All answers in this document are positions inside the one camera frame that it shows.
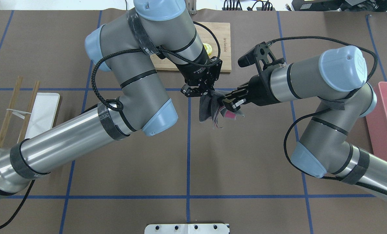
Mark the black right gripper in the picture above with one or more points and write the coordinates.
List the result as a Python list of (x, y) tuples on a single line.
[(261, 92)]

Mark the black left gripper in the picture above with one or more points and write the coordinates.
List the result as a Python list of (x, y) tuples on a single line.
[(193, 70)]

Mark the grey pink cloth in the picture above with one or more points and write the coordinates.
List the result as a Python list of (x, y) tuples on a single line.
[(210, 108)]

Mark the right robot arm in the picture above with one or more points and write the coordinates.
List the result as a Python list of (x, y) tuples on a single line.
[(338, 77)]

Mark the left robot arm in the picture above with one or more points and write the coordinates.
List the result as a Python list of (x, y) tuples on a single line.
[(132, 96)]

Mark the yellow lemon slice toy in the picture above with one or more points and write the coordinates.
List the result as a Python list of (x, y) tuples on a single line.
[(208, 48)]

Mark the bamboo cutting board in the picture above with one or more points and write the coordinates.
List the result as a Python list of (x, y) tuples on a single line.
[(222, 31)]

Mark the white rectangular tray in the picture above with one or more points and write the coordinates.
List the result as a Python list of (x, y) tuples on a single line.
[(43, 113)]

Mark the brown table mat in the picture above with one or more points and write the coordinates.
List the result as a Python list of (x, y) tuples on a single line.
[(191, 172)]

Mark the wooden chopstick right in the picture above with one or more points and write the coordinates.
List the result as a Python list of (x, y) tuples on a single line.
[(28, 112)]

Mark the wooden chopstick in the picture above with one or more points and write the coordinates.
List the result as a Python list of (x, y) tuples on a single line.
[(8, 114), (28, 112)]

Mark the wooden chopstick left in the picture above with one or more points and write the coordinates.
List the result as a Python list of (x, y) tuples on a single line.
[(8, 114)]

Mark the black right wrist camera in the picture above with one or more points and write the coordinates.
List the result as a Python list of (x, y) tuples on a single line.
[(261, 56)]

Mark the white pedestal column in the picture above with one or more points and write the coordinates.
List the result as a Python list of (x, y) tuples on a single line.
[(204, 228)]

